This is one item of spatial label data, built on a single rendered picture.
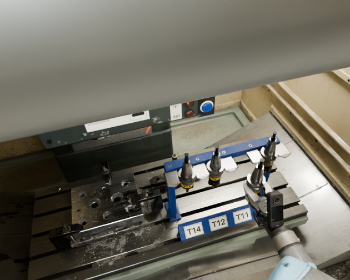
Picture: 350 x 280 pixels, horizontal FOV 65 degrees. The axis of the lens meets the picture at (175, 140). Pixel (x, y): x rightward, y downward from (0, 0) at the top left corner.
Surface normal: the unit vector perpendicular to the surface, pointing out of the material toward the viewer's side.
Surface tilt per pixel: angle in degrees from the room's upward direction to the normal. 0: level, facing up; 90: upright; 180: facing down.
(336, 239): 24
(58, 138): 90
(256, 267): 8
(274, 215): 58
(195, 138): 0
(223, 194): 0
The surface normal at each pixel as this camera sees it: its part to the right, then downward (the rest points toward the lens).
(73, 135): 0.28, 0.67
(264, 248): 0.08, -0.72
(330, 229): -0.43, -0.54
